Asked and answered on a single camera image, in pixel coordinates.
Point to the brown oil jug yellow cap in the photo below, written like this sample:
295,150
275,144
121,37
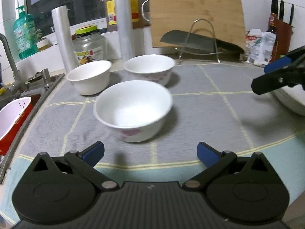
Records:
136,13

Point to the green dish soap bottle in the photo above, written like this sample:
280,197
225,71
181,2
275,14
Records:
25,34

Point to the short white plastic-bag roll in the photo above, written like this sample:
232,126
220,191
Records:
64,38

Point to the tall white plastic-wrap roll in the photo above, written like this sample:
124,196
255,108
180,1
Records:
125,29

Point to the red and white basin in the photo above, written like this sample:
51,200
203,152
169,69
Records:
13,115

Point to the glass jar green lid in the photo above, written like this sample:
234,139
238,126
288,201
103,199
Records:
89,45

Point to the stainless steel sink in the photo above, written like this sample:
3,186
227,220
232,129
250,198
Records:
38,95

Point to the dark soy sauce bottle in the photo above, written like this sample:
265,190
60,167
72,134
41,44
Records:
272,26

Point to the brown knife block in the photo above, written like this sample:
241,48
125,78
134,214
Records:
284,30

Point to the metal wire board rack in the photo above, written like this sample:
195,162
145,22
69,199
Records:
200,39

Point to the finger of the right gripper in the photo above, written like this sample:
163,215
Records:
284,60
290,76

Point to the kitchen cleaver black handle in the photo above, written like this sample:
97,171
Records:
178,37

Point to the sink soap dispenser pump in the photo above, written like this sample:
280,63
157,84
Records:
44,75

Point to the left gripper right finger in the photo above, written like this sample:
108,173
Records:
217,164

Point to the grey and blue checked mat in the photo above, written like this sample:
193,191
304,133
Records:
213,103

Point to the white plastic food bag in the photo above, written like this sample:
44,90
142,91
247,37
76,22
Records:
260,49

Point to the steel sink faucet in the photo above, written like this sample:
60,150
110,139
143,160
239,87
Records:
19,83

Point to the bamboo cutting board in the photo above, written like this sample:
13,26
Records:
222,18

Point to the oval white deep plate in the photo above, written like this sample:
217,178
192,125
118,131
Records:
292,98

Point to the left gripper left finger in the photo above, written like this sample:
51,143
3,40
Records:
82,164

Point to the white bowl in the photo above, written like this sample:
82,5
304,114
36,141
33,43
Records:
90,78
134,111
153,67

